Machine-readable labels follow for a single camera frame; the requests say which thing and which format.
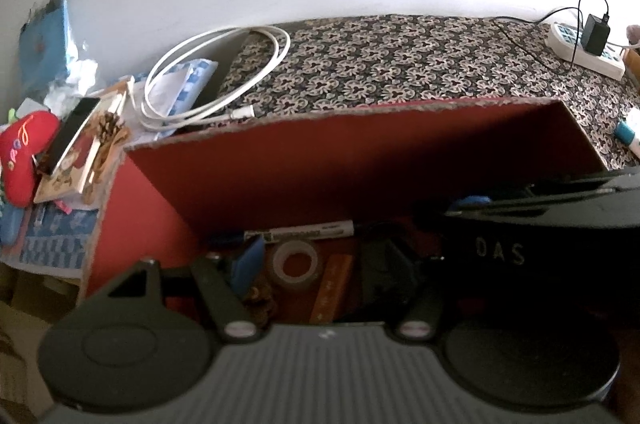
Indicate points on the small brown pine cone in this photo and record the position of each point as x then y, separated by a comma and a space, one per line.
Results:
262, 301

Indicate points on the blue checked cloth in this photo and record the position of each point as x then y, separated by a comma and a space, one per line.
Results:
55, 239

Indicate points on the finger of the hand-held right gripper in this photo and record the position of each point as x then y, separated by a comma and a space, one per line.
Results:
470, 202

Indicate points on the black charger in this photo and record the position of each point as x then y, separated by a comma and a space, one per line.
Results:
596, 34

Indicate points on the clear tape roll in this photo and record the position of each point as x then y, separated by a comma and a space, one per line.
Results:
296, 264

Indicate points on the white power strip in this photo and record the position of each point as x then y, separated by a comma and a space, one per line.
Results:
570, 46

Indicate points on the red plush heart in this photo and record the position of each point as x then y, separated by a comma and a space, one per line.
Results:
22, 153

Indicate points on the black marker pen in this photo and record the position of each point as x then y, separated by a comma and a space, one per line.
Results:
300, 232

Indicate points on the black phone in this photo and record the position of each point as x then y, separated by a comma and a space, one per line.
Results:
70, 131

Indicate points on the red cardboard box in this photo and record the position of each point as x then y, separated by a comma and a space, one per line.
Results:
325, 163

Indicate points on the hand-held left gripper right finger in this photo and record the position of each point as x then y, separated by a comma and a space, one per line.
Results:
385, 274

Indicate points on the floral patterned cloth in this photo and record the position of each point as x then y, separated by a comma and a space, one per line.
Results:
400, 63

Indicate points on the orange wooden ruler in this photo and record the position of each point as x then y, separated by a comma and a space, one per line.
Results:
332, 289

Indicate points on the white crumpled tissue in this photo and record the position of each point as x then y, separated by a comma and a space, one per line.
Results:
75, 78

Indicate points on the brown paper gift bag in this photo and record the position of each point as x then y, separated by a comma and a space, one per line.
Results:
634, 68

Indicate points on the white lotion tube blue cap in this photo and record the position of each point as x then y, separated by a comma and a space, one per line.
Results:
631, 133

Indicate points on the blue white printed packet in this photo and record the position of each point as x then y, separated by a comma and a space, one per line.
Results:
192, 78

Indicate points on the printed notebook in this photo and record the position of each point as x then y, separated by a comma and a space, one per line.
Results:
75, 168

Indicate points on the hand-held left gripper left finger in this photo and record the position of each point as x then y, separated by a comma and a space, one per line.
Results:
248, 261

